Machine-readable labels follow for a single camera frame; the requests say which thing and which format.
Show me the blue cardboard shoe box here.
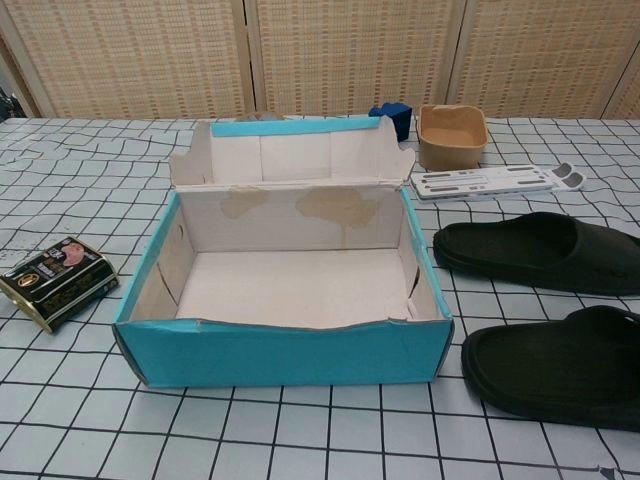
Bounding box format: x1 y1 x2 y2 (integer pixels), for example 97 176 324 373
112 117 454 389

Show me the black rubber slipper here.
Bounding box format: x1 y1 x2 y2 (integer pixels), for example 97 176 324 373
460 305 640 417
432 211 640 296

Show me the small blue container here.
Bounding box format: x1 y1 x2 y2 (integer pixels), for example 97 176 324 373
368 101 414 142

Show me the tan plastic bowl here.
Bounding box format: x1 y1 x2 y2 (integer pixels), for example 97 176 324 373
416 103 489 169

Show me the white flat plastic tray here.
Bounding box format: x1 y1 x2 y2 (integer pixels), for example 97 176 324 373
409 162 587 204

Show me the white black checkered tablecloth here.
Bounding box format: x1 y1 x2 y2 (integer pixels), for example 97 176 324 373
0 117 640 480

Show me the bamboo folding screen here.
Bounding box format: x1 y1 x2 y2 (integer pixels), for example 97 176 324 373
0 0 640 121

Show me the black luncheon meat can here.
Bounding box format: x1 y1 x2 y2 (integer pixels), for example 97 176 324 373
0 236 120 335

